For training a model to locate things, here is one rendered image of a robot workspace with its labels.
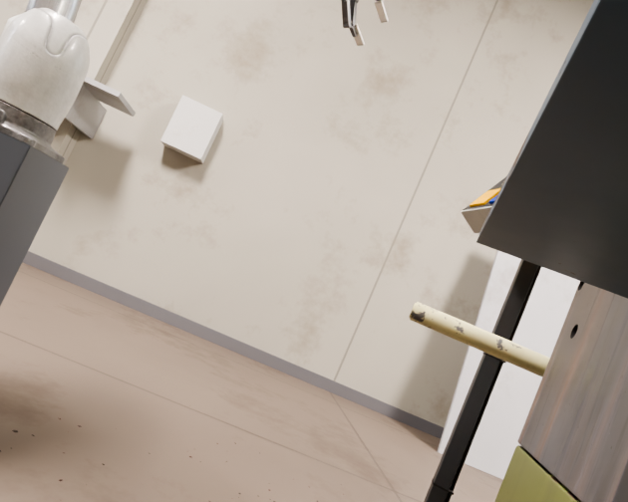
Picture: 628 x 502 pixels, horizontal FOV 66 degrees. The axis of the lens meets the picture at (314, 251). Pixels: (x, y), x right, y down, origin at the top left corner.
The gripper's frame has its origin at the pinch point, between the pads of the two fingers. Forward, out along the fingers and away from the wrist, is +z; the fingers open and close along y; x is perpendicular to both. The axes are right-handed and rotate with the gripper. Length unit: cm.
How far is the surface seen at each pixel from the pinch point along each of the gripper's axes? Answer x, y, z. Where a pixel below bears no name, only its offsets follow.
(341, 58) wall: 149, 115, 78
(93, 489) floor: -24, -146, 19
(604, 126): -108, -101, -48
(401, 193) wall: 97, 73, 161
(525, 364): -79, -71, 39
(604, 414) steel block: -103, -91, 1
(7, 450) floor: -10, -151, 6
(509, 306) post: -65, -53, 49
